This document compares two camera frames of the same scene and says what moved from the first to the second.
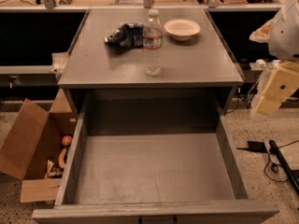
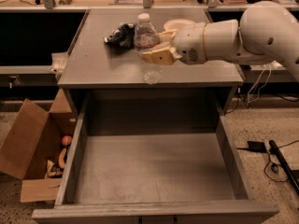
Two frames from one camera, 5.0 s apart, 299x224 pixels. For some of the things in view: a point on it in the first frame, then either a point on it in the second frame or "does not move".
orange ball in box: [66, 140] does not move
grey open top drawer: [154, 157] does not move
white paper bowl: [181, 29] does not move
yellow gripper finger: [277, 83] → [189, 43]
